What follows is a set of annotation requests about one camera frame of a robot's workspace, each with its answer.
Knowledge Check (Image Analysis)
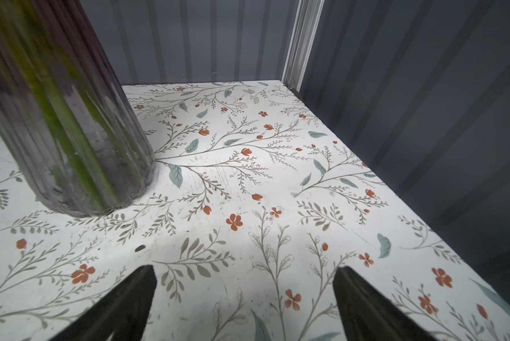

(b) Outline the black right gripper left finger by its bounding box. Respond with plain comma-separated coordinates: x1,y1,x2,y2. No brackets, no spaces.
52,265,157,340

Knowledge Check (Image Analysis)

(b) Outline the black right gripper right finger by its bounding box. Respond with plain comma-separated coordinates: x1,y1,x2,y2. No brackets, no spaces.
333,267,435,341

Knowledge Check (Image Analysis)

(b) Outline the purple glass vase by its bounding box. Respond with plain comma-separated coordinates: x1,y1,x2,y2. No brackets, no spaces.
0,1,155,217

